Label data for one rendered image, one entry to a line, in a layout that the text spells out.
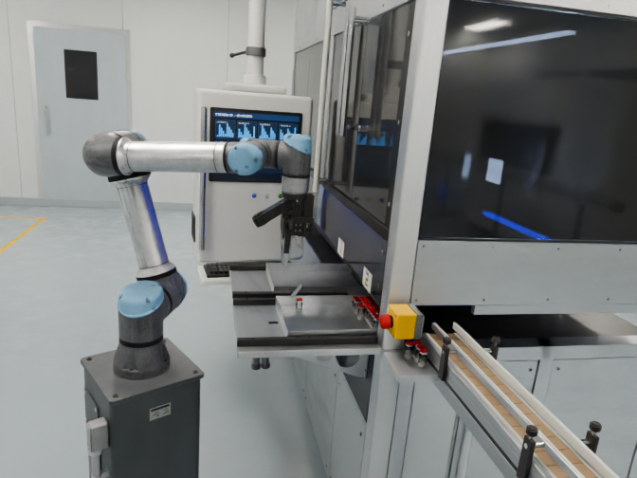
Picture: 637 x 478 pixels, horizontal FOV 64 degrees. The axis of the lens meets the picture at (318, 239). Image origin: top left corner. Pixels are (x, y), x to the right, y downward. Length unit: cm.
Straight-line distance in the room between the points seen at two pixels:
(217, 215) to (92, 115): 478
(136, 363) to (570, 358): 128
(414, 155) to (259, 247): 119
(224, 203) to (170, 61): 467
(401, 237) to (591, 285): 63
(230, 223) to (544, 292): 132
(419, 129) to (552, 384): 92
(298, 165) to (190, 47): 554
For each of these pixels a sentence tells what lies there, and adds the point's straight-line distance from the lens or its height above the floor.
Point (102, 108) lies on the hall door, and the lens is 690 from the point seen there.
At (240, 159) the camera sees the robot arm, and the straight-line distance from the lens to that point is 122.
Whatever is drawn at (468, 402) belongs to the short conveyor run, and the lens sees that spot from 127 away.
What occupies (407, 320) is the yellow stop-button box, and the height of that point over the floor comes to 102.
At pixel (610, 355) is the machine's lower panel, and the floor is 84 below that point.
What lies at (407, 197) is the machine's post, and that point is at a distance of 134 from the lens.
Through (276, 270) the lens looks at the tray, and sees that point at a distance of 201.
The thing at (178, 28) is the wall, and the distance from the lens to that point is 683.
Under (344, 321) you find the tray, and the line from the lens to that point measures 162.
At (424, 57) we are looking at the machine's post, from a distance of 132.
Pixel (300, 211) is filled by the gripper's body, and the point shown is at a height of 125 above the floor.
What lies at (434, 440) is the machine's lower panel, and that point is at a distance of 171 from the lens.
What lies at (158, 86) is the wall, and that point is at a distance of 682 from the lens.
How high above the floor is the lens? 154
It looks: 15 degrees down
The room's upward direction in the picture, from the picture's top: 5 degrees clockwise
